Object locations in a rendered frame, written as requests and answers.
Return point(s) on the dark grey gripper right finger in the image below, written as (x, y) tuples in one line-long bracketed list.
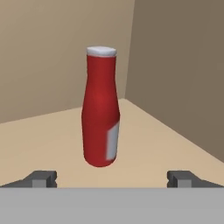
[(183, 178)]

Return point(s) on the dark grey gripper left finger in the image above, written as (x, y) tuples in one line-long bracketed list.
[(40, 178)]

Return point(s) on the red condiment bottle white cap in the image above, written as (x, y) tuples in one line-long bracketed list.
[(100, 116)]

